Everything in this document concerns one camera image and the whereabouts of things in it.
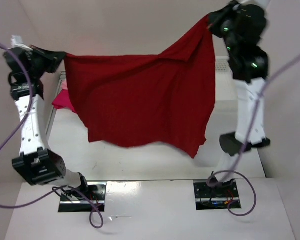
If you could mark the white plastic basket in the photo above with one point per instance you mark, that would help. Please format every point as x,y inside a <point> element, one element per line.
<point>225,85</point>

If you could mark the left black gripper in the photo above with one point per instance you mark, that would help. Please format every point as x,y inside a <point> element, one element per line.
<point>54,58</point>

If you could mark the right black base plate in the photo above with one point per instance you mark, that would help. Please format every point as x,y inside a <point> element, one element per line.
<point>218,198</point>

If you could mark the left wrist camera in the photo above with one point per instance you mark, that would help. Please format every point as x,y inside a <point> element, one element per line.
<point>17,42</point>

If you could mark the dark red t shirt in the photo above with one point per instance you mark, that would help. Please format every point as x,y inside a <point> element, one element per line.
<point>135,100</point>

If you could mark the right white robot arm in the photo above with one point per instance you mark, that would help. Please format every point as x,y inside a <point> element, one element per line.
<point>250,67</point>

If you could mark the light pink t shirt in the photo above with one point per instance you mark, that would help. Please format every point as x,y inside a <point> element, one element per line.
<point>64,85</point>

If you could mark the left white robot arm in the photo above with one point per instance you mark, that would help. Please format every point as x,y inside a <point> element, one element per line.
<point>37,164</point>

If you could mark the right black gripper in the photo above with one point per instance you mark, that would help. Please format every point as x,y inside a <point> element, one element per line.
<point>215,17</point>

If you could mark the magenta red t shirt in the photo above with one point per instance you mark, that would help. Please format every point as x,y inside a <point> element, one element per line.
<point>62,101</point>

